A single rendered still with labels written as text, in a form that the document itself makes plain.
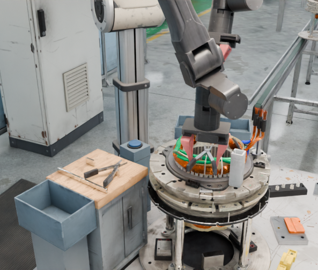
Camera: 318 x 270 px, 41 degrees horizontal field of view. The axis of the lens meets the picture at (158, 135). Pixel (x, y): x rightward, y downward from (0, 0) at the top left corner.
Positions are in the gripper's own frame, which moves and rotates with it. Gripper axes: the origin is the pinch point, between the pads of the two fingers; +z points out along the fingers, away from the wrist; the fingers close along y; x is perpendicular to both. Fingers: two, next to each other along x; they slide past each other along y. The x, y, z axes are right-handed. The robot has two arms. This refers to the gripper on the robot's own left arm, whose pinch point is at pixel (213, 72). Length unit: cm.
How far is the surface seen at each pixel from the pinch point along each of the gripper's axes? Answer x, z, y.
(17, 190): 144, 89, -150
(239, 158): -5.4, 19.3, 9.8
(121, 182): -3.6, 31.0, -19.2
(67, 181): -7.2, 32.7, -32.6
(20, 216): -16, 41, -40
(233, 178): -3.2, 24.6, 8.8
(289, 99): 173, 3, 19
